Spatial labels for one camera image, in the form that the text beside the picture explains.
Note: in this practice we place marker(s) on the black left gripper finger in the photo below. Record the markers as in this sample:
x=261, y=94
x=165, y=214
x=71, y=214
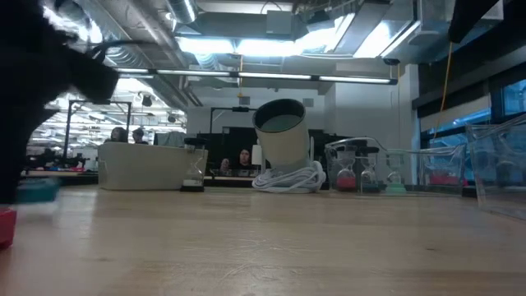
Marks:
x=10, y=164

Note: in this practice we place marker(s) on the teal plastic case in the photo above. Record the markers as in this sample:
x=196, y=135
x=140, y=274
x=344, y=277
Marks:
x=39, y=191

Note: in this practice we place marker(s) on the red box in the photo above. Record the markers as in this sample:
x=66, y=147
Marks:
x=6, y=228

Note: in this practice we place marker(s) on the red hourglass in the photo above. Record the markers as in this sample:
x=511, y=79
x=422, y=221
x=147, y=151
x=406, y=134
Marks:
x=346, y=181

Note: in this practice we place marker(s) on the blue hourglass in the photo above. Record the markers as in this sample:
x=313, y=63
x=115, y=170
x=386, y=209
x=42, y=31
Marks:
x=369, y=178

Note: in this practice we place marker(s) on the green hourglass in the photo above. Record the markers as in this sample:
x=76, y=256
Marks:
x=395, y=189

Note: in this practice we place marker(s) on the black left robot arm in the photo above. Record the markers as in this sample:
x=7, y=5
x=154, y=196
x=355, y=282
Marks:
x=24, y=18

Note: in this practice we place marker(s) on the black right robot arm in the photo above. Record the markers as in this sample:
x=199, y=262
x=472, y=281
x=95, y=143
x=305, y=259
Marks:
x=466, y=18

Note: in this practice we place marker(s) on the person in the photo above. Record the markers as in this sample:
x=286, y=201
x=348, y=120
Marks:
x=139, y=135
x=244, y=158
x=118, y=135

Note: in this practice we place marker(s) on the white plastic storage bin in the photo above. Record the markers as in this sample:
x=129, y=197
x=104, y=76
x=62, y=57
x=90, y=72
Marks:
x=144, y=166

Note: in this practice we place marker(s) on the black-capped hourglass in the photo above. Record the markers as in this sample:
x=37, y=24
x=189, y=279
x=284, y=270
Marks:
x=193, y=187

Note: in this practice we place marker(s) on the black screen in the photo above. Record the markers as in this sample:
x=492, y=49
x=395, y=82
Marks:
x=222, y=148

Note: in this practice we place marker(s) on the long ceiling light bar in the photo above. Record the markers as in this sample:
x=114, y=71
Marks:
x=271, y=76

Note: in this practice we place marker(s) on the grey ceiling box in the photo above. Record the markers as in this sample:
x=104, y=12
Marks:
x=279, y=22

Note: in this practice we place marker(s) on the cream cylindrical cup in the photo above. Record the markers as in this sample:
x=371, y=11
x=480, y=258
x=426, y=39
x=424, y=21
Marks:
x=283, y=144

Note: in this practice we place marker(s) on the small clear plastic bin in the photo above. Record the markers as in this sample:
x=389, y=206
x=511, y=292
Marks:
x=411, y=164

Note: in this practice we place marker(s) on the red case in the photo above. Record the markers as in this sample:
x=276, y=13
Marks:
x=444, y=178

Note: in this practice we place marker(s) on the white vent box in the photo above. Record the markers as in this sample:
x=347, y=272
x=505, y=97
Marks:
x=496, y=10

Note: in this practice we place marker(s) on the large clear plastic bin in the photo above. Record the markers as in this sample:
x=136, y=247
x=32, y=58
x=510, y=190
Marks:
x=501, y=185

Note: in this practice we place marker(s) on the round metal duct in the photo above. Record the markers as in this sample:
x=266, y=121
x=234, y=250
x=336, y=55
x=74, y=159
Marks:
x=183, y=10

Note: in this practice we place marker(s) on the black gantry frame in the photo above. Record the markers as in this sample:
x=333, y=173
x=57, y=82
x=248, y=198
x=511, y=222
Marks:
x=240, y=109

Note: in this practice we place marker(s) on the grey wall panel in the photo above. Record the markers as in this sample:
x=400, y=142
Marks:
x=244, y=100

